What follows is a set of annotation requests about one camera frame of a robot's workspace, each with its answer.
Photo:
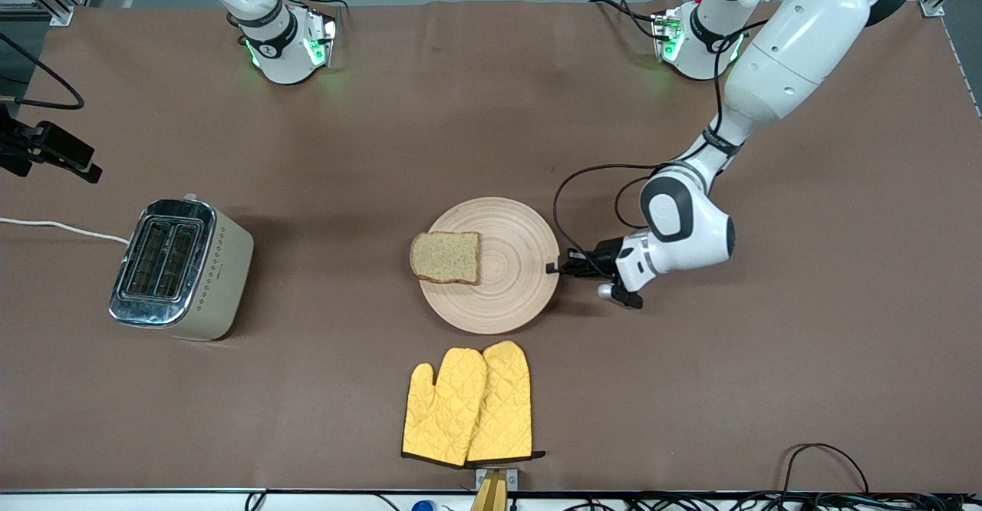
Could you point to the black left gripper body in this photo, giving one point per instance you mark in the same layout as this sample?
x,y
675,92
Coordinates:
x,y
603,257

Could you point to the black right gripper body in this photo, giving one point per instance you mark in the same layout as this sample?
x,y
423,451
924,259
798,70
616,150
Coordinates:
x,y
27,145

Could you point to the round pale wooden plate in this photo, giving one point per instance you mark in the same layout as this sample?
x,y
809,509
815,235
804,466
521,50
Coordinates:
x,y
514,288

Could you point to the slice of brown toast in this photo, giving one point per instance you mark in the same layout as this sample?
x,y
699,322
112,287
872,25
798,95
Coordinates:
x,y
446,258

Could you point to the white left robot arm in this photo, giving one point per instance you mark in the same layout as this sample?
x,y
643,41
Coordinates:
x,y
798,43

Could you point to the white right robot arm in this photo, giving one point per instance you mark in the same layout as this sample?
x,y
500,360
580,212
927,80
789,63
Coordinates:
x,y
284,58

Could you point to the metal base connector plate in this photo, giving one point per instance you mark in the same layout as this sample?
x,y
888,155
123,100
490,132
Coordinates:
x,y
326,35
666,35

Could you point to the yellow quilted oven mitt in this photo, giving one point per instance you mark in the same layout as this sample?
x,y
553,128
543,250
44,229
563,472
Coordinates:
x,y
445,411
506,403

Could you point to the brown table cover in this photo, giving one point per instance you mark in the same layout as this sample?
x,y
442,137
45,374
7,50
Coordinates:
x,y
690,388

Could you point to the cream and chrome toaster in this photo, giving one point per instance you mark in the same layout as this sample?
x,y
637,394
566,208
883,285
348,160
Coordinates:
x,y
219,265

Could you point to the small blue cap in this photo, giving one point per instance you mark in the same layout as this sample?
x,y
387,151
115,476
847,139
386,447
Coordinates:
x,y
422,506

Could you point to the small metal bracket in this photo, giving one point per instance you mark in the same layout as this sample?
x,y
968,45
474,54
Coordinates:
x,y
512,479

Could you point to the white table edge rail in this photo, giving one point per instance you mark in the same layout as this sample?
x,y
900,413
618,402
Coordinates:
x,y
153,502

